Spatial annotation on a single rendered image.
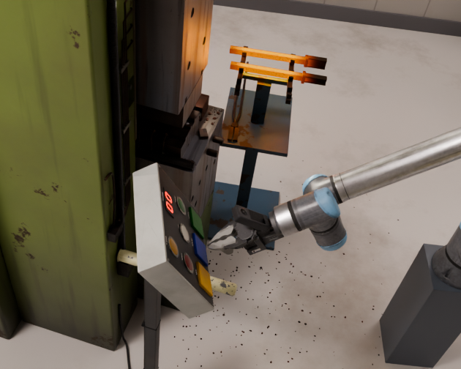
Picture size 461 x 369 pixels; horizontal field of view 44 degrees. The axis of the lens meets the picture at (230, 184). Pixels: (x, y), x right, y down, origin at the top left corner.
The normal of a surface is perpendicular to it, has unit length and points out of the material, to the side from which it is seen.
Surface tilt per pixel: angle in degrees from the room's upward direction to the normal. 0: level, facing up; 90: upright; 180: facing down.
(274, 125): 0
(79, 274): 90
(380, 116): 0
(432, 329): 90
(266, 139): 0
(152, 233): 30
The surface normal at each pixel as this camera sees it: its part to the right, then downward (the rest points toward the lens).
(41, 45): -0.28, 0.68
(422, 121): 0.11, -0.68
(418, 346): -0.06, 0.72
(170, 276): 0.15, 0.73
